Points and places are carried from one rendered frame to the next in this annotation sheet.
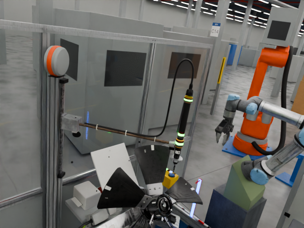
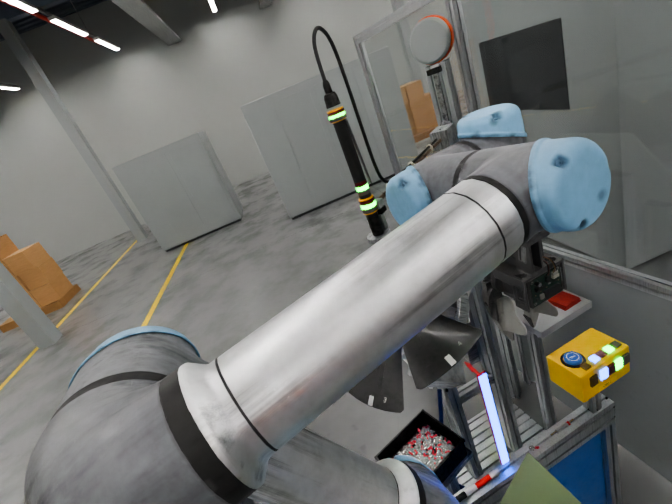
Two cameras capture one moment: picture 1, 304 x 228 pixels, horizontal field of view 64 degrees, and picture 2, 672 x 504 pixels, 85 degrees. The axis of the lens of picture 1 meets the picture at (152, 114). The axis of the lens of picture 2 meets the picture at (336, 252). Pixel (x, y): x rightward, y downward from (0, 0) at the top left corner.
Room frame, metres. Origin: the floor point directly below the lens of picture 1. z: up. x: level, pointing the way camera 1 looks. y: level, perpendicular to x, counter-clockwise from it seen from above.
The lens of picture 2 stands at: (1.68, -1.02, 1.88)
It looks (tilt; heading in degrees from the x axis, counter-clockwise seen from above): 23 degrees down; 127
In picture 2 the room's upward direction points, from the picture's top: 22 degrees counter-clockwise
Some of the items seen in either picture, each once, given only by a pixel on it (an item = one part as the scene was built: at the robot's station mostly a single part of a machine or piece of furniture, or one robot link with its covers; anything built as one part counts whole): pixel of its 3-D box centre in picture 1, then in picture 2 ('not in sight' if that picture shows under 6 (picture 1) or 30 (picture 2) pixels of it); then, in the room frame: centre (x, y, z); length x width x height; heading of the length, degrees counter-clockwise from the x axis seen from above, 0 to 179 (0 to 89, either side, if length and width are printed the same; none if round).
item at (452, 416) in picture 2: not in sight; (456, 418); (1.18, 0.00, 0.45); 0.09 x 0.04 x 0.91; 138
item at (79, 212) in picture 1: (95, 201); (527, 299); (1.49, 0.32, 0.84); 0.36 x 0.24 x 0.03; 138
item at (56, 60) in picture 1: (56, 61); (431, 40); (1.30, 0.54, 1.88); 0.17 x 0.15 x 0.16; 138
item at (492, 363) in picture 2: not in sight; (494, 371); (1.33, 0.17, 0.57); 0.09 x 0.04 x 1.15; 138
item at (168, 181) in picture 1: (166, 178); (588, 365); (1.68, -0.19, 1.02); 0.16 x 0.10 x 0.11; 48
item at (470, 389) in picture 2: not in sight; (473, 387); (1.26, 0.08, 0.56); 0.19 x 0.04 x 0.04; 48
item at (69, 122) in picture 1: (71, 122); (444, 136); (1.29, 0.45, 1.55); 0.10 x 0.07 x 0.08; 83
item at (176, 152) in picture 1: (182, 125); (356, 170); (1.21, -0.17, 1.66); 0.04 x 0.04 x 0.46
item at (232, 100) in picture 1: (232, 102); (492, 154); (1.60, -0.52, 1.73); 0.09 x 0.08 x 0.11; 55
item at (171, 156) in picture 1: (175, 151); (376, 220); (1.21, -0.16, 1.50); 0.09 x 0.07 x 0.10; 83
